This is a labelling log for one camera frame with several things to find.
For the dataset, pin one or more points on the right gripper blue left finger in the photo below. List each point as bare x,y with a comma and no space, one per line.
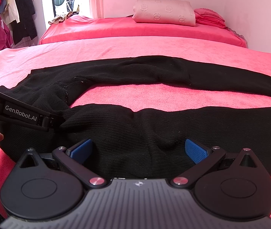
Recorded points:
80,151

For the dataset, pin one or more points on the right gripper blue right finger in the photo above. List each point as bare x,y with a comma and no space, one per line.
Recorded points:
196,151

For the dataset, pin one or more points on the black knit pants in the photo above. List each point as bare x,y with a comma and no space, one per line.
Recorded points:
149,128

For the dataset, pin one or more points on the pink bedsheet near bed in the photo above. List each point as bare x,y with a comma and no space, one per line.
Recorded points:
135,76

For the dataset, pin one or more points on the hanging clothes on rack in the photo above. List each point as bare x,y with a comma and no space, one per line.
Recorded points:
17,26

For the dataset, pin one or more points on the beige cloth on bed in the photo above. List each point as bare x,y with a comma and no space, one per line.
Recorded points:
60,18

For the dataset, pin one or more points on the pink far bed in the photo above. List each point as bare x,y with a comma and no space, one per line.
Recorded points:
80,27

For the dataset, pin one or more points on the light pink folded quilt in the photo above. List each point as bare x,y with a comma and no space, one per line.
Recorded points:
164,11

